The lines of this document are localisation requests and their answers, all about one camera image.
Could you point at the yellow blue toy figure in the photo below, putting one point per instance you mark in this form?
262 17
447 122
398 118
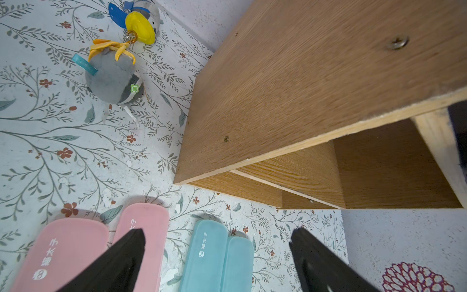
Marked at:
142 17

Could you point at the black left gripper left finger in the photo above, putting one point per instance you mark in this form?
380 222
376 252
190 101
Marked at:
116 270

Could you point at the grey plush toy keychain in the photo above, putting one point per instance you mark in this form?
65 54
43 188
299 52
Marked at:
110 72

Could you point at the pink pencil case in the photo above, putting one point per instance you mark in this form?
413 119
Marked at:
154 221
62 250

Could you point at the teal pencil case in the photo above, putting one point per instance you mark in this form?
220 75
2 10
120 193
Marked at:
238 265
205 258

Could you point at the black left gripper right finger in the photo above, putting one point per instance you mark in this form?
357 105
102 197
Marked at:
320 270

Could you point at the wooden three-tier shelf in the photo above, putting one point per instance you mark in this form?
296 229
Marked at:
333 104

